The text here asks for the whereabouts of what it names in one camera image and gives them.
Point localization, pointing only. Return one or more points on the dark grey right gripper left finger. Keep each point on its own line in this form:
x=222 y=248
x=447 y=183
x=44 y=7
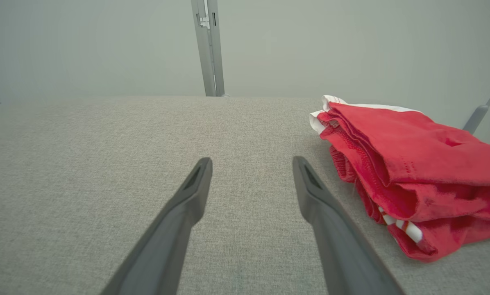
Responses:
x=167 y=241

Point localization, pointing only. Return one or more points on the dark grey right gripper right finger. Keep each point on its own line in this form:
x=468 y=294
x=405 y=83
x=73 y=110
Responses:
x=339 y=246

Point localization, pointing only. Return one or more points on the red white sports jersey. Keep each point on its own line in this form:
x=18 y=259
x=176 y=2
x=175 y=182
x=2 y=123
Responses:
x=437 y=246

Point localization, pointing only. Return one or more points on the red shorts with white stripe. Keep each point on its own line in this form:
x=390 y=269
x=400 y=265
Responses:
x=417 y=143

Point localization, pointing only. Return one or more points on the grey slanted metal bar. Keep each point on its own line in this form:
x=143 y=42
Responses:
x=480 y=112

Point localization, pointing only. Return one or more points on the grey metal upright post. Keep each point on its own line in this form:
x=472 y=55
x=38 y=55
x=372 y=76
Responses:
x=209 y=49

